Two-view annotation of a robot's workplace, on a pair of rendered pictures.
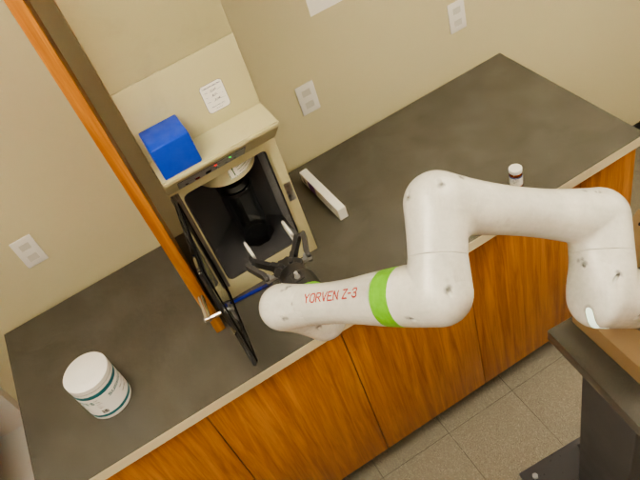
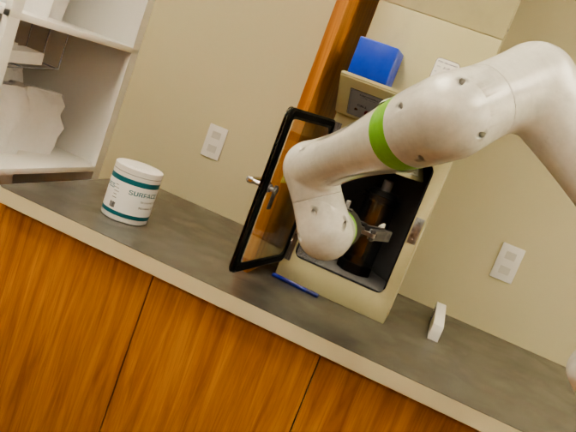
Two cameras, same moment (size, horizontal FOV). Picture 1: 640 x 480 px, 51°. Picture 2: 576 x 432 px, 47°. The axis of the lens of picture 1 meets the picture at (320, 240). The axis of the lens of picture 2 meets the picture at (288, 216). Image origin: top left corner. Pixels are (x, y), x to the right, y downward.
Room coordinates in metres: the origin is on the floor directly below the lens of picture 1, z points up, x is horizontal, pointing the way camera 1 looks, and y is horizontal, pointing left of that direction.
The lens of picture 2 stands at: (-0.17, -0.45, 1.43)
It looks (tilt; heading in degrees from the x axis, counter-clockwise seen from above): 10 degrees down; 27
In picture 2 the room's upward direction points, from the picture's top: 21 degrees clockwise
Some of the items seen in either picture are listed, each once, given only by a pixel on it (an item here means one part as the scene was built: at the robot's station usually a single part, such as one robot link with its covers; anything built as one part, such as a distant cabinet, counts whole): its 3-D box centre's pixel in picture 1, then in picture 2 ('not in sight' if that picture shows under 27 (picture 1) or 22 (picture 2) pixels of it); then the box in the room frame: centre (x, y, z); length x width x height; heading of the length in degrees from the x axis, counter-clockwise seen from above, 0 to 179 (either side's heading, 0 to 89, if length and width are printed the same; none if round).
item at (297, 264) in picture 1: (290, 271); not in sight; (1.20, 0.10, 1.19); 0.09 x 0.08 x 0.07; 13
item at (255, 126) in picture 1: (220, 157); (399, 113); (1.40, 0.16, 1.46); 0.32 x 0.12 x 0.10; 104
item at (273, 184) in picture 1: (230, 196); (369, 208); (1.57, 0.20, 1.19); 0.26 x 0.24 x 0.35; 104
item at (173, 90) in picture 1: (214, 163); (387, 164); (1.57, 0.20, 1.33); 0.32 x 0.25 x 0.77; 104
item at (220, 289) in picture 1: (215, 285); (285, 191); (1.25, 0.30, 1.19); 0.30 x 0.01 x 0.40; 6
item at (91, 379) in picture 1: (98, 386); (132, 191); (1.22, 0.72, 1.02); 0.13 x 0.13 x 0.15
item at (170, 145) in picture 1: (170, 147); (375, 63); (1.37, 0.25, 1.56); 0.10 x 0.10 x 0.09; 14
